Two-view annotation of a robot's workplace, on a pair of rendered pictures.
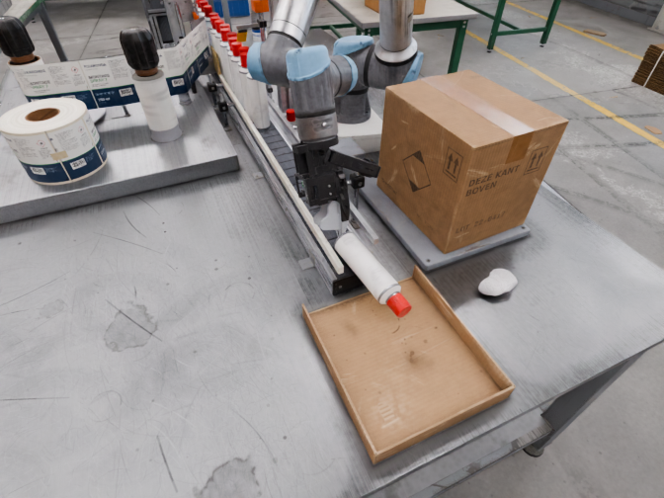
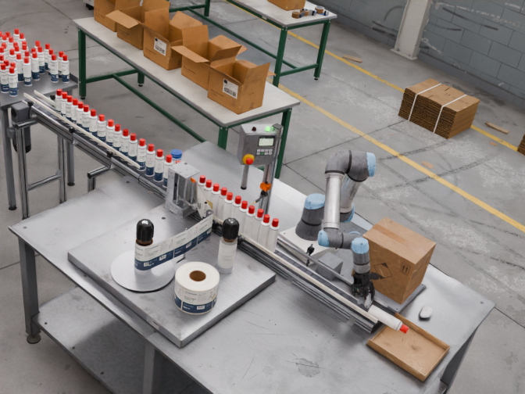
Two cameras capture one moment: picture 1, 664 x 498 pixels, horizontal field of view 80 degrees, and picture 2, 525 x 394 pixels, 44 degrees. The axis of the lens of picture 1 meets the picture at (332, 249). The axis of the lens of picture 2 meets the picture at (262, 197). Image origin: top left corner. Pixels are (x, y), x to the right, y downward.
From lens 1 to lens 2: 2.56 m
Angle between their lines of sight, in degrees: 27
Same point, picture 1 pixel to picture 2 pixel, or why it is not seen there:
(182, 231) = (283, 322)
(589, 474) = not seen: outside the picture
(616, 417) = (469, 376)
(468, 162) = (413, 268)
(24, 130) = (205, 288)
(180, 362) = (338, 373)
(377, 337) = (398, 344)
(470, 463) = not seen: outside the picture
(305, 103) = (363, 260)
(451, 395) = (432, 356)
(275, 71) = (334, 244)
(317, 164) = (363, 280)
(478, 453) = not seen: outside the picture
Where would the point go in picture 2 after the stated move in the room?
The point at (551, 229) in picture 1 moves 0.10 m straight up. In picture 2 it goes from (431, 282) to (437, 267)
